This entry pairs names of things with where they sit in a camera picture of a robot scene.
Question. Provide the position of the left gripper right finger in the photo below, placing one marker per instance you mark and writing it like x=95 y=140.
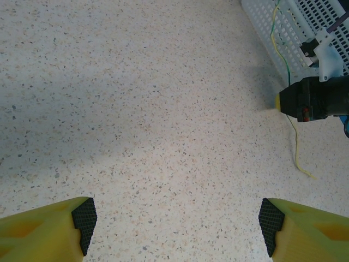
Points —
x=313 y=240

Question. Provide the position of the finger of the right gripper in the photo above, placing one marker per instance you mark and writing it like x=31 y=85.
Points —
x=289 y=99

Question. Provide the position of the grey plastic basket plain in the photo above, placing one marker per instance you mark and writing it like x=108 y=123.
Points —
x=261 y=16

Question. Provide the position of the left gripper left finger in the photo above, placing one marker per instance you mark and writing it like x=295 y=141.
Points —
x=35 y=237

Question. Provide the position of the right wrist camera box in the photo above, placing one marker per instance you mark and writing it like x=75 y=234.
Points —
x=327 y=57

